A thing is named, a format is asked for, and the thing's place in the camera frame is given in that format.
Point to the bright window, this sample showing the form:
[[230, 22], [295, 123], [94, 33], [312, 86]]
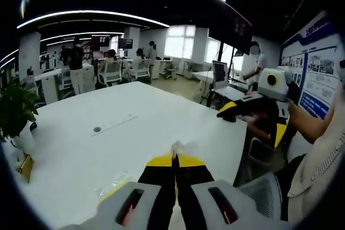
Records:
[[179, 41]]

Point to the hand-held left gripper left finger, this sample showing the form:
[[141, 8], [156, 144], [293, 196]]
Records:
[[107, 214]]

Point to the white side desk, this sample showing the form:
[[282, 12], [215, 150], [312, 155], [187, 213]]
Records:
[[205, 75]]

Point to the large black display on stand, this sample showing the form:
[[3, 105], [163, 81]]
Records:
[[238, 30]]

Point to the white framed monitor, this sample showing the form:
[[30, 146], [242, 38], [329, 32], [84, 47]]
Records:
[[219, 72]]

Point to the person in beige vest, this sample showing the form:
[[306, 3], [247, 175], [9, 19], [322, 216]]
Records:
[[320, 176]]

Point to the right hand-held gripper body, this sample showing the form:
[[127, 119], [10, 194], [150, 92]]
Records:
[[280, 90]]

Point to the long curved ceiling light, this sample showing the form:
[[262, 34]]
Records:
[[94, 33], [89, 12]]

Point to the grey mesh office chair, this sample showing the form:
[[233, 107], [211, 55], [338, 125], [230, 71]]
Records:
[[261, 195]]

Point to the dark wall screen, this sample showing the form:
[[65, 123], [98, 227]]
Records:
[[125, 43]]

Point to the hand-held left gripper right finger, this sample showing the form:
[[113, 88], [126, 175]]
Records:
[[250, 214]]

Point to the white office desk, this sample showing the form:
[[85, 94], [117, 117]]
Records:
[[51, 87]]

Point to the small black desk object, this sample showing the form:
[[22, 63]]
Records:
[[34, 126]]

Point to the blue wall poster board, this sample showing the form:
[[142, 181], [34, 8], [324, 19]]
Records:
[[318, 73]]

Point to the green plant in white pot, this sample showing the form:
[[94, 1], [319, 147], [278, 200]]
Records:
[[16, 106]]

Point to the white mesh office chair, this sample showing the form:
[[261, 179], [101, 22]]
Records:
[[111, 69], [173, 65], [143, 67]]

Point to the clear plastic wrap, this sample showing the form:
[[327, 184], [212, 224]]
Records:
[[118, 178], [186, 147]]

